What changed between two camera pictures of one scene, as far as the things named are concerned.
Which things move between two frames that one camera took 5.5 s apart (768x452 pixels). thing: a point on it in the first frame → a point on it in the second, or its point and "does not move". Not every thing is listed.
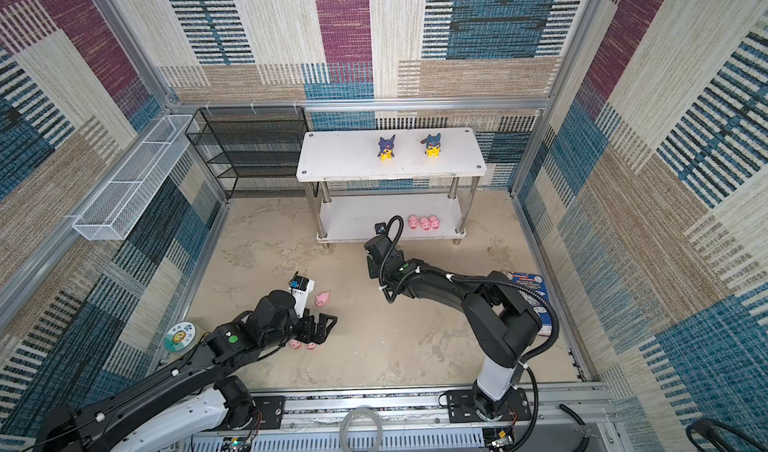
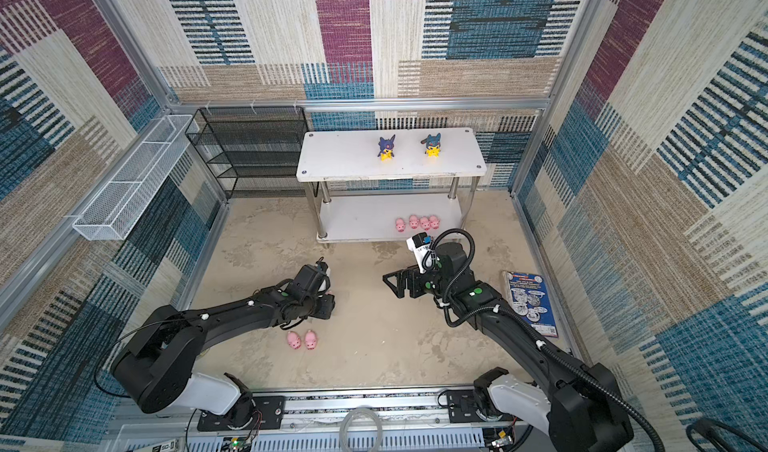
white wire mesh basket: [137, 182] does not move
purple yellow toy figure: [386, 148] does not move
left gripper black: [309, 335] → [328, 305]
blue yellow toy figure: [432, 145] does not move
